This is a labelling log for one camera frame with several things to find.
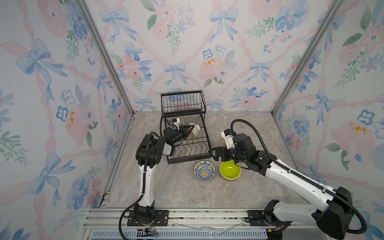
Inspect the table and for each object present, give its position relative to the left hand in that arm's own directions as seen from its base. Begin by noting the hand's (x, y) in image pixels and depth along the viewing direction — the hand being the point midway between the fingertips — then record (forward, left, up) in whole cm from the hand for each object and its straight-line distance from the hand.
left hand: (196, 126), depth 96 cm
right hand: (-22, -10, +8) cm, 25 cm away
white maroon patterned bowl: (-1, 0, -3) cm, 3 cm away
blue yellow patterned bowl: (-26, -5, -10) cm, 28 cm away
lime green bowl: (-26, -19, -8) cm, 33 cm away
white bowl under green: (-32, -19, -6) cm, 38 cm away
